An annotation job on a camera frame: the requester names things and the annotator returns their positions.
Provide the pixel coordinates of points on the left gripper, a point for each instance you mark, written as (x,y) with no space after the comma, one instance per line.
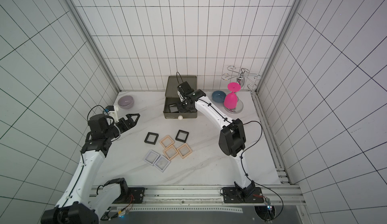
(130,120)

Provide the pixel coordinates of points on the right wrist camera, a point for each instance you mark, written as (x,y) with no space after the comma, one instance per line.
(184,87)

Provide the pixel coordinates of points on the white brooch box left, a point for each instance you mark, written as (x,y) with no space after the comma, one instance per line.
(151,157)

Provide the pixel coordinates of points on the white brooch box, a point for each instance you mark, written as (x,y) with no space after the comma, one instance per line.
(151,157)
(162,163)

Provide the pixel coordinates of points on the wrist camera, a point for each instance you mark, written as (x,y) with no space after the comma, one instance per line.
(112,111)
(184,87)

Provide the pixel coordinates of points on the black brooch box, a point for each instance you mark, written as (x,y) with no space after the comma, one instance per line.
(173,108)
(182,136)
(151,138)

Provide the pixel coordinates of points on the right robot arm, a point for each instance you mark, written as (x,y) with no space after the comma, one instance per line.
(232,140)

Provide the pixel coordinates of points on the aluminium mounting rail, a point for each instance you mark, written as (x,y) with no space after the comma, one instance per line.
(208,198)

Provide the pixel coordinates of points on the peach brooch box top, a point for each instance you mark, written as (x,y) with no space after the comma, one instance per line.
(167,141)

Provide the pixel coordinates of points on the three-tier drawer cabinet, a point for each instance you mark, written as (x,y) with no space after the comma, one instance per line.
(171,96)

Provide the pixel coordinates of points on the chrome glass rack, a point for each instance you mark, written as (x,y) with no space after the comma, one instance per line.
(244,77)

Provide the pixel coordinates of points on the purple bowl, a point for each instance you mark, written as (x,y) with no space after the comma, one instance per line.
(126,102)

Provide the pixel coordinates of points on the white brooch box right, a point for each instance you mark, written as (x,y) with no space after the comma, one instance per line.
(162,163)

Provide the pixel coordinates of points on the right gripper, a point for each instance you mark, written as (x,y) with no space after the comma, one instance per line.
(182,98)

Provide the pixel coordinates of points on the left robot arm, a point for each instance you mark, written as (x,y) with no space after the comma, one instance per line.
(75,205)

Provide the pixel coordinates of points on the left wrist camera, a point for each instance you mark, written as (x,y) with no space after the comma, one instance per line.
(112,111)

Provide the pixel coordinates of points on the pink plastic goblet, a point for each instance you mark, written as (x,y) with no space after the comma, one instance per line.
(231,99)

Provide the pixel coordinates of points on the peach brooch box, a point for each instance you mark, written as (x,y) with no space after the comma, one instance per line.
(184,150)
(170,152)
(167,141)

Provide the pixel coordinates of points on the blue bowl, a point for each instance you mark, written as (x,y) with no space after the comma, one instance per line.
(219,96)

